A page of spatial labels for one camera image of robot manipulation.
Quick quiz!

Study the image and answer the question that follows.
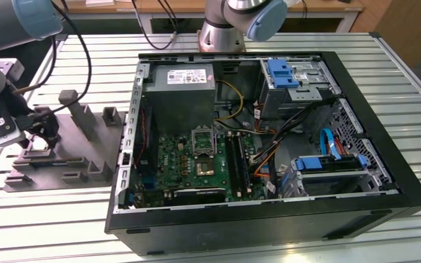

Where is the silver CPU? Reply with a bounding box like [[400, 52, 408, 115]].
[[30, 139, 50, 152]]

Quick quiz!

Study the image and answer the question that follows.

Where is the CPU socket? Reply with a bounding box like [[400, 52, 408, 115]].
[[194, 160, 216, 176]]

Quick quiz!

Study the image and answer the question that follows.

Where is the grey parts rack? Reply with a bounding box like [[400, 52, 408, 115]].
[[4, 89, 128, 192]]

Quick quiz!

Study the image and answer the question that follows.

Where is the grey power supply unit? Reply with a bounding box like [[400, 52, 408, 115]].
[[144, 64, 217, 129]]

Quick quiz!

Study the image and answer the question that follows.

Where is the green motherboard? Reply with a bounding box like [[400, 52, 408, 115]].
[[129, 128, 266, 206]]

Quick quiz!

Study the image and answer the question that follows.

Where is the wooden desk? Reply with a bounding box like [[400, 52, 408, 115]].
[[62, 0, 365, 33]]

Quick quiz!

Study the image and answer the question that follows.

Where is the white box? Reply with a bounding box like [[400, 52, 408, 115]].
[[85, 0, 116, 8]]

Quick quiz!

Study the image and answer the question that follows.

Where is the metal locking lever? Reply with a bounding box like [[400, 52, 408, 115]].
[[212, 124, 220, 158]]

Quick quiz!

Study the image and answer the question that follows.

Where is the black graphics card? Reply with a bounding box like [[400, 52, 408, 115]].
[[172, 187, 226, 205]]

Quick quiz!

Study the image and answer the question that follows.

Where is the RAM stick with label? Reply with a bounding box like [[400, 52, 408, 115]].
[[236, 134, 252, 190]]

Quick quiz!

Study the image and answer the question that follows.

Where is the empty blue disk carrier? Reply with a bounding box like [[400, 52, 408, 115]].
[[266, 59, 298, 89]]

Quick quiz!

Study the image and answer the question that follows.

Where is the silver metal drive cage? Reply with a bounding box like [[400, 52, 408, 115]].
[[260, 59, 342, 118], [280, 164, 397, 198]]

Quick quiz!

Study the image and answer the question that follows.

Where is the black PC case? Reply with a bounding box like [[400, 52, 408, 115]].
[[104, 50, 421, 257]]

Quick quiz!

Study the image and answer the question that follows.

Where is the hard disk in blue carrier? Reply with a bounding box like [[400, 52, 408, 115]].
[[294, 155, 368, 174]]

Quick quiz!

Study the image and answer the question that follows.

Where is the wooden cabinet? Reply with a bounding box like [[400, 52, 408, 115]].
[[350, 0, 421, 69]]

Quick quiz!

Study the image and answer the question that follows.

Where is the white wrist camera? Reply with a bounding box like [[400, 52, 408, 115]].
[[0, 109, 25, 147]]

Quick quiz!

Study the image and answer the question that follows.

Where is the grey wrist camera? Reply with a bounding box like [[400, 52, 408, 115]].
[[0, 58, 25, 83]]

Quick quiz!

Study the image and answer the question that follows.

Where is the black camera cable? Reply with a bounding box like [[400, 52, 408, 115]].
[[30, 0, 93, 120], [132, 0, 177, 50]]

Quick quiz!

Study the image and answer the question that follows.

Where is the yellow wire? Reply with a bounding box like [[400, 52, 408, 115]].
[[213, 79, 244, 121]]

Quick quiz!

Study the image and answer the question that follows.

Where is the orange wire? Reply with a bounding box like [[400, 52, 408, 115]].
[[253, 161, 270, 182]]

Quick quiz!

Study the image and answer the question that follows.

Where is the black cable bundle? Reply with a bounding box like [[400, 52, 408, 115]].
[[250, 98, 337, 162]]

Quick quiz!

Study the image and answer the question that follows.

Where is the blue data wire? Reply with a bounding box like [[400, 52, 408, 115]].
[[320, 128, 342, 161]]

